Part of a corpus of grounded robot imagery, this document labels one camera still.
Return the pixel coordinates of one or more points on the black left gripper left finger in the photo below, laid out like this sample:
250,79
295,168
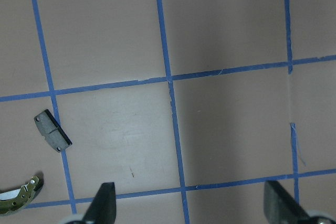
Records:
103,208

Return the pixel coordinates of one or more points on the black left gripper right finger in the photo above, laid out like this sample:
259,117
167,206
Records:
281,207

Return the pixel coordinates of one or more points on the olive green brake shoe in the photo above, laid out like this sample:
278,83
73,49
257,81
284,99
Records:
15,199

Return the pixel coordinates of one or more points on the dark grey brake pad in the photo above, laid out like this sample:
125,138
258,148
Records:
51,130

